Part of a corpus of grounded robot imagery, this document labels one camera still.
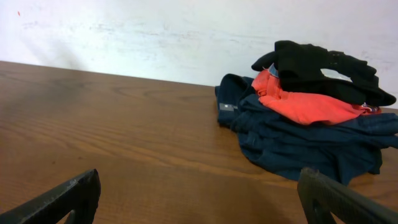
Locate orange printed t-shirt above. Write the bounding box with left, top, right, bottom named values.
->
left=251, top=65, right=382, bottom=125

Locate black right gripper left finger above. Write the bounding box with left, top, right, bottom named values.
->
left=1, top=169, right=101, bottom=224

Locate navy blue folded garment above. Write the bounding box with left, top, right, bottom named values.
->
left=215, top=74, right=397, bottom=185

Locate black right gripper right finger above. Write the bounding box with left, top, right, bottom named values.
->
left=297, top=168, right=397, bottom=224

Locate black polo shirt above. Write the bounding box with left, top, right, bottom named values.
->
left=251, top=40, right=396, bottom=106

